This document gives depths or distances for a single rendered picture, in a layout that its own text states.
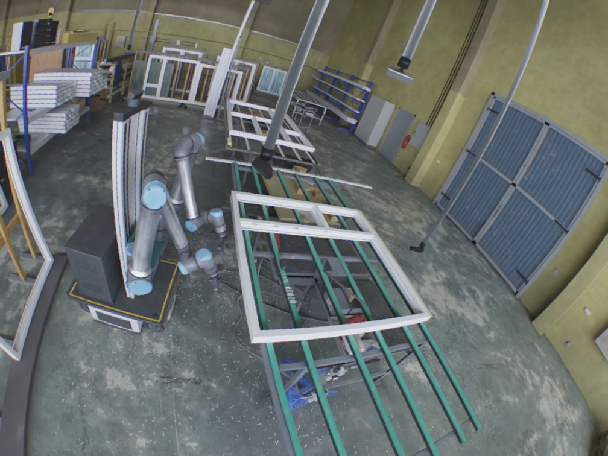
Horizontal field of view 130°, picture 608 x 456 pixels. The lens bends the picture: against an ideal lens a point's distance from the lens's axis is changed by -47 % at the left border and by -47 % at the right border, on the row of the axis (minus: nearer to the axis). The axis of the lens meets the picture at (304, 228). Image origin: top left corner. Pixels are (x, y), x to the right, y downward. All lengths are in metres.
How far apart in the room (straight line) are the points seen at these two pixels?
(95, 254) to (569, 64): 9.27
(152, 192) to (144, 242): 0.30
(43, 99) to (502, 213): 9.95
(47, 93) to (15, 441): 4.59
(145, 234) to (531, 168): 7.46
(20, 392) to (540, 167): 9.04
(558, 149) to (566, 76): 2.07
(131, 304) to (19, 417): 1.45
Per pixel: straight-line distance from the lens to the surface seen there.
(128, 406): 2.31
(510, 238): 7.38
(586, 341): 7.19
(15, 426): 2.58
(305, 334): 1.59
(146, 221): 1.35
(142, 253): 1.48
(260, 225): 2.22
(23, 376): 2.64
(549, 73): 8.45
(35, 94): 5.44
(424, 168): 9.18
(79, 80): 5.83
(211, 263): 1.65
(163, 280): 2.44
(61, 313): 2.82
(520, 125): 7.96
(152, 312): 2.25
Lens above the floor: 2.20
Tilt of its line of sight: 33 degrees down
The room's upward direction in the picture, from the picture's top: 23 degrees clockwise
